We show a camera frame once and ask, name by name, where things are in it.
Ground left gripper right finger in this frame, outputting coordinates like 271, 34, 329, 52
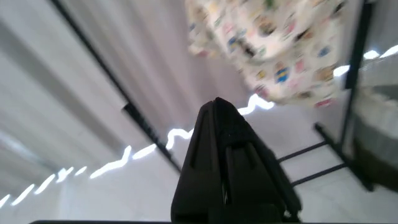
225, 142, 287, 222

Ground white laundry basket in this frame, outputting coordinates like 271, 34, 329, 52
351, 55, 398, 191

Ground black clothes rack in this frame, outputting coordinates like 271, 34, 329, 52
51, 0, 376, 192

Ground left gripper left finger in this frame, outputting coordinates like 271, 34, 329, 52
170, 100, 224, 222

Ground cream printed shorts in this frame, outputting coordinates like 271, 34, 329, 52
185, 0, 348, 108

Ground black garment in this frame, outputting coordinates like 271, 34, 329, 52
213, 96, 302, 222

